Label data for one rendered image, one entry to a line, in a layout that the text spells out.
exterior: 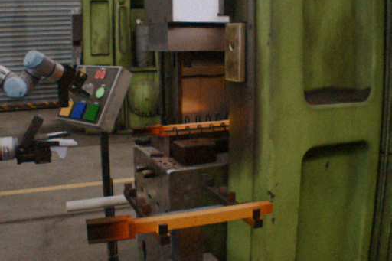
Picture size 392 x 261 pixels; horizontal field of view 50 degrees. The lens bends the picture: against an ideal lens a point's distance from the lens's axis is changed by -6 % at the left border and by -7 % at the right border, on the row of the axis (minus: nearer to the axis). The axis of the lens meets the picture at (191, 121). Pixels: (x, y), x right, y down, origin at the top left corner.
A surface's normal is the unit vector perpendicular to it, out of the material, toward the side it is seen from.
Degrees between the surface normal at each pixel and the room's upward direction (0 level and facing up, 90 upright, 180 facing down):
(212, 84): 90
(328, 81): 89
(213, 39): 90
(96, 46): 89
